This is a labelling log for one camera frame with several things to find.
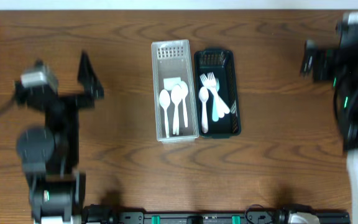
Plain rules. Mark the white label sticker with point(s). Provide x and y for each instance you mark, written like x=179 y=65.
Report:
x=169 y=83

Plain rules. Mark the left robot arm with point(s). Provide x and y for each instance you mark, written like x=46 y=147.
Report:
x=50 y=153

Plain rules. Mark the black perforated plastic basket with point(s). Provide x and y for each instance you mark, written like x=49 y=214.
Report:
x=221 y=63

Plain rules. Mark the white perforated plastic basket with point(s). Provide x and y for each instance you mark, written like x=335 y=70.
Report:
x=172 y=58

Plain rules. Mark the white plastic spoon lowest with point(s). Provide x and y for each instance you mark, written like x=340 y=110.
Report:
x=177 y=129

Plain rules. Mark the white plastic fork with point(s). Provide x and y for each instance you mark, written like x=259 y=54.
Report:
x=215 y=116
x=203 y=79
x=211 y=86

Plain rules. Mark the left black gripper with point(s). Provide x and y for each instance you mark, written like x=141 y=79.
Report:
x=66 y=101

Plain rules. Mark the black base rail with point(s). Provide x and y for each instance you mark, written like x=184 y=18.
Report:
x=255 y=214

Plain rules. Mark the white plastic spoon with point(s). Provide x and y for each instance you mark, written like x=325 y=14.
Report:
x=176 y=99
x=184 y=89
x=164 y=100
x=204 y=96

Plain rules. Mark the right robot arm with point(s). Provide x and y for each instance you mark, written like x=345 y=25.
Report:
x=345 y=101

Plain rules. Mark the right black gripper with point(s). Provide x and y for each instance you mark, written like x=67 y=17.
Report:
x=319 y=71

